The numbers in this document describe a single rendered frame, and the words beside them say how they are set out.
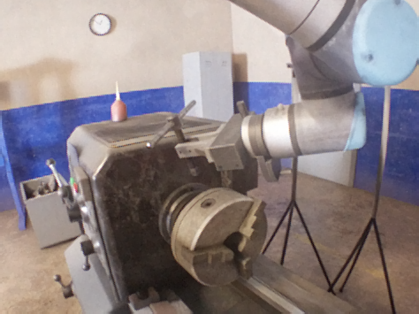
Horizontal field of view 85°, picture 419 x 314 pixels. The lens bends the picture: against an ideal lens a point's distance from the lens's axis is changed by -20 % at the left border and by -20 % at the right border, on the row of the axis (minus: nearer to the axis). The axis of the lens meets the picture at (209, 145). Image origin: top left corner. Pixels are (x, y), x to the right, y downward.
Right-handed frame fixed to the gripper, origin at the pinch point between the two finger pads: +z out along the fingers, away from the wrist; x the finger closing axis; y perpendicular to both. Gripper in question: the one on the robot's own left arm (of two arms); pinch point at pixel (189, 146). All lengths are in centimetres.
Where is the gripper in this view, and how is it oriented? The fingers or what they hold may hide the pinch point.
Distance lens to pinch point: 57.2
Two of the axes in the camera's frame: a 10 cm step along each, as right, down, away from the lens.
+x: -3.8, 5.2, -7.7
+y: -3.6, -8.5, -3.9
